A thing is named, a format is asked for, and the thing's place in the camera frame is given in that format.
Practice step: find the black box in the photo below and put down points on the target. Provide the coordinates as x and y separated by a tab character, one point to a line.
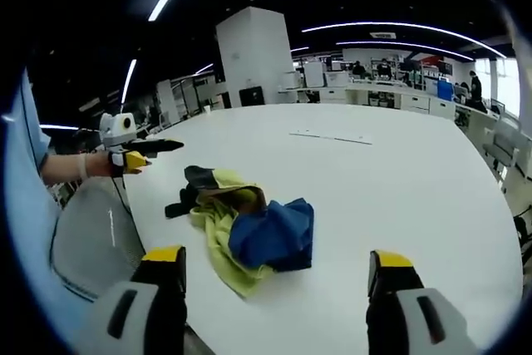
251	96

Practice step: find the blue bin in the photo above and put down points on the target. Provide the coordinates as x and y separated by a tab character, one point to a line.
445	90

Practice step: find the person's left hand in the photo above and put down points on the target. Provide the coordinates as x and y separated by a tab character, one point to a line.
97	166

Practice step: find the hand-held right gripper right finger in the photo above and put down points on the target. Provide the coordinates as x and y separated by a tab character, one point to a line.
399	309

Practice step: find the yellow blue black garment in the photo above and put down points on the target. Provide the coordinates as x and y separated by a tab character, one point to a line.
266	230

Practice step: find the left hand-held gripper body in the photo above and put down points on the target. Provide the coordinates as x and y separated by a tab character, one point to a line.
114	130

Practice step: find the grey mesh office chair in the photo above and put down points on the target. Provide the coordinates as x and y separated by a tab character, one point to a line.
95	230

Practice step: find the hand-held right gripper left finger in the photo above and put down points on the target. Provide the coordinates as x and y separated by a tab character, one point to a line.
143	309

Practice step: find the white office chair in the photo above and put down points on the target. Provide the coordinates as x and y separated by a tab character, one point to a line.
505	143

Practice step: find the white square pillar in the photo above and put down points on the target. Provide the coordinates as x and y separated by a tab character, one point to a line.
253	60

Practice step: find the person in light blue shirt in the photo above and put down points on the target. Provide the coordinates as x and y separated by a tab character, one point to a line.
29	130

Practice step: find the white cabinet appliance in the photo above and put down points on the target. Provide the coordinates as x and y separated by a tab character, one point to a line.
314	74

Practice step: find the white drawer cabinet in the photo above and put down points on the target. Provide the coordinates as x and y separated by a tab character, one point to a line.
415	103

